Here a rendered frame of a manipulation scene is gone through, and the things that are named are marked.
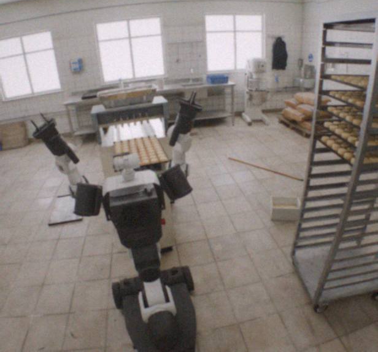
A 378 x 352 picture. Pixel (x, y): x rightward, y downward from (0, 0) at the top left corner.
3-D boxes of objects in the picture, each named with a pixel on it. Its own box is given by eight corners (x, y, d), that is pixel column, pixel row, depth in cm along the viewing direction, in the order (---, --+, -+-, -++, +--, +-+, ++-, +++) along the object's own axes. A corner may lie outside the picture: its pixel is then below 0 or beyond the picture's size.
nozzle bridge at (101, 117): (99, 137, 264) (92, 105, 249) (164, 126, 280) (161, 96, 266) (97, 148, 235) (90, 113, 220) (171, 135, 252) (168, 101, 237)
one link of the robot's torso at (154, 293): (173, 303, 143) (155, 232, 169) (141, 311, 138) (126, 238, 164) (173, 305, 155) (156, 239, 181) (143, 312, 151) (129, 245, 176)
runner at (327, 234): (296, 242, 179) (297, 239, 178) (294, 239, 182) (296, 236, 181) (367, 231, 180) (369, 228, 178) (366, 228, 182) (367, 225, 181)
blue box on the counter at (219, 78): (210, 84, 509) (210, 77, 502) (206, 82, 535) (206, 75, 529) (229, 83, 516) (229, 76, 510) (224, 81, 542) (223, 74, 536)
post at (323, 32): (291, 257, 190) (323, 17, 117) (289, 255, 193) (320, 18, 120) (294, 257, 190) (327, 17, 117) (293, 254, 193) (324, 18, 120)
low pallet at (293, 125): (275, 121, 551) (275, 116, 547) (304, 118, 565) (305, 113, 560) (308, 139, 445) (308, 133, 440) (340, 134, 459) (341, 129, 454)
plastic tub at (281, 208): (296, 209, 266) (298, 196, 259) (299, 221, 247) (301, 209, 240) (269, 207, 273) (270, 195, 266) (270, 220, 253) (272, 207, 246)
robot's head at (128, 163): (140, 174, 117) (138, 156, 113) (119, 178, 115) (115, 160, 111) (139, 168, 123) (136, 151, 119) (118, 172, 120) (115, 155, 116)
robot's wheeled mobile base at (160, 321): (213, 351, 138) (213, 324, 124) (130, 375, 126) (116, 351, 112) (185, 277, 194) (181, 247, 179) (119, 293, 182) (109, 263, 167)
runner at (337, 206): (302, 213, 168) (303, 210, 166) (300, 211, 170) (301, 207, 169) (377, 203, 168) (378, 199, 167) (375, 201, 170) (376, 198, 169)
